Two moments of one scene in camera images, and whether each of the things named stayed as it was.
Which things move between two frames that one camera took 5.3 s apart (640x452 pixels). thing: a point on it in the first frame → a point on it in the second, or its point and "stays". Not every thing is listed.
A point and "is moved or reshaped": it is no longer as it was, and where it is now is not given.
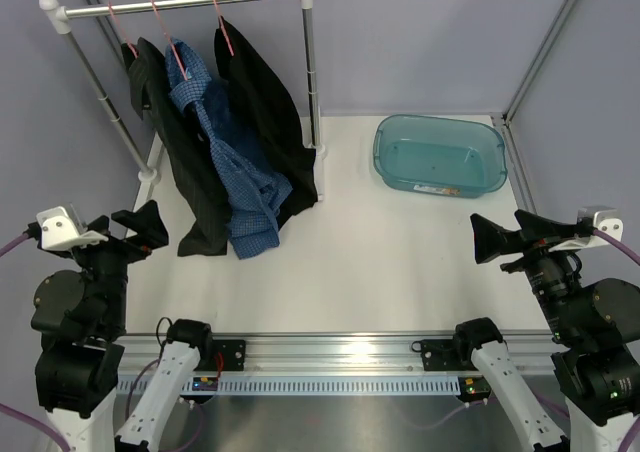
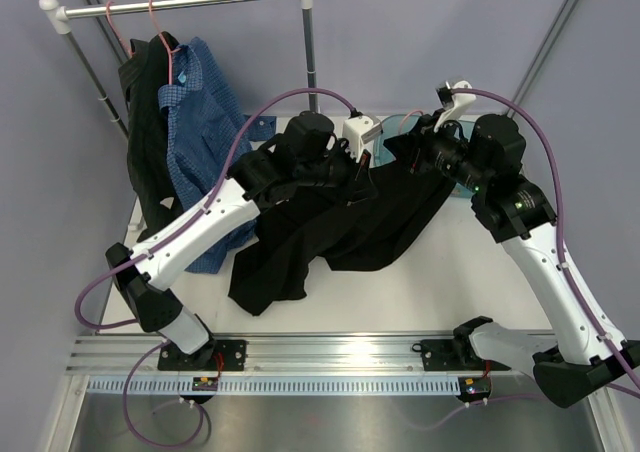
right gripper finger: x=491 y=241 → x=407 y=149
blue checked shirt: x=253 y=190 stays
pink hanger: x=221 y=22 → x=408 y=115
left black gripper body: x=106 y=264 → x=331 y=171
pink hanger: x=171 y=43 is moved or reshaped
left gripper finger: x=134 y=221 → x=364 y=187
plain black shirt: x=262 y=113 → x=356 y=223
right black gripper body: x=552 y=275 → x=442 y=151
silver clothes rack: x=56 y=17 stays
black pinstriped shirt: x=185 y=140 → x=144 y=69
